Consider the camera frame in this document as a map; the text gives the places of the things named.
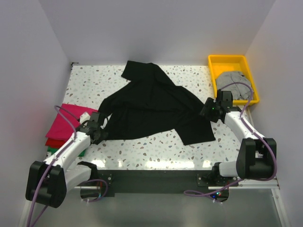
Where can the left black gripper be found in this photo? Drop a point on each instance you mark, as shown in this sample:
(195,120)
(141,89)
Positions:
(96,141)

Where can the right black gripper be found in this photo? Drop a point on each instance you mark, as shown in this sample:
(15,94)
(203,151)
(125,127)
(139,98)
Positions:
(205,111)

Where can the black t shirt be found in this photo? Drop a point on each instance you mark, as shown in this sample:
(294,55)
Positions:
(151,103)

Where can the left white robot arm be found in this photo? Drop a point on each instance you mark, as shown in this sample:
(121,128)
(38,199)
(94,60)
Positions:
(51,179)

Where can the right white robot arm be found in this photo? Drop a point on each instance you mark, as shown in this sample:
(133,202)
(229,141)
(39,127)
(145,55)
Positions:
(256,158)

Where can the pink folded t shirt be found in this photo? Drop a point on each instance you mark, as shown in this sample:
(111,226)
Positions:
(60,129)

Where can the grey t shirt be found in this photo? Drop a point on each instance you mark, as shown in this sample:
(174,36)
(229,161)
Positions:
(236,82)

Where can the red folded t shirt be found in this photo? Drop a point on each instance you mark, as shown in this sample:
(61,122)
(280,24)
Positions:
(54,143)

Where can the green folded t shirt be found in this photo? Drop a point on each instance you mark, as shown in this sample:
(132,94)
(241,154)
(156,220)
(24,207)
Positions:
(53,150)

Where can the yellow plastic bin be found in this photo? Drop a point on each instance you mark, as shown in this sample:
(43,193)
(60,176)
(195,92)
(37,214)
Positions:
(221,63)

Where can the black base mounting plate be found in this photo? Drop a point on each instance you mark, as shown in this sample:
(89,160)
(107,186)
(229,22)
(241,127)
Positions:
(162,181)

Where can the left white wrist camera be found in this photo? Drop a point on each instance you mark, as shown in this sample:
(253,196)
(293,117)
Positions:
(84,117)

